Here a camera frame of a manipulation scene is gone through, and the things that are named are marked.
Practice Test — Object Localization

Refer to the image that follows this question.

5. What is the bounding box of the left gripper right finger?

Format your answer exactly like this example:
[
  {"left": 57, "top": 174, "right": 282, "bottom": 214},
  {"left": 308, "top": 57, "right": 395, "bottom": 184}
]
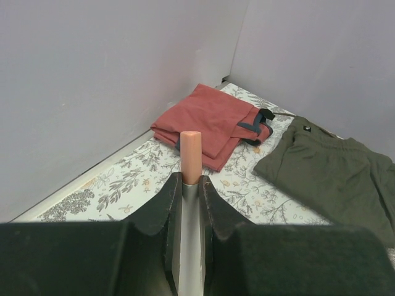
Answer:
[{"left": 199, "top": 176, "right": 394, "bottom": 295}]

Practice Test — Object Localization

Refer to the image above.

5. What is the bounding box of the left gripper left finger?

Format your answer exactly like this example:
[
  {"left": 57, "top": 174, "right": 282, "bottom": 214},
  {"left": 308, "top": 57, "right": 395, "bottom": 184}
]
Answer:
[{"left": 1, "top": 173, "right": 182, "bottom": 295}]

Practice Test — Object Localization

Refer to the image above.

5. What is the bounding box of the orange capped white pen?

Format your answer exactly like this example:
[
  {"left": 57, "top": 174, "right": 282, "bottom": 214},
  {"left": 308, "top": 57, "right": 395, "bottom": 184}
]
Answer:
[{"left": 178, "top": 131, "right": 204, "bottom": 295}]

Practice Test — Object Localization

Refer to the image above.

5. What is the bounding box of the floral patterned table mat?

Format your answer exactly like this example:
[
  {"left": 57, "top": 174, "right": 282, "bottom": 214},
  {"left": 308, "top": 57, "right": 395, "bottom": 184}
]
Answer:
[{"left": 18, "top": 83, "right": 325, "bottom": 224}]

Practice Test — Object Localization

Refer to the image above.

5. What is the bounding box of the folded olive green cloth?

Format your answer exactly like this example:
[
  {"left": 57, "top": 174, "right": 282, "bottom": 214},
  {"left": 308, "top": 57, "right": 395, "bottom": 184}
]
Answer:
[{"left": 254, "top": 117, "right": 394, "bottom": 248}]

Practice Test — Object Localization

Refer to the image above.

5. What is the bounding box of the folded red cloth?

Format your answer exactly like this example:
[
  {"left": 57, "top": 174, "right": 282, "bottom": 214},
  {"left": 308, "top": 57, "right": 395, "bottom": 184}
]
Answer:
[{"left": 151, "top": 84, "right": 275, "bottom": 172}]

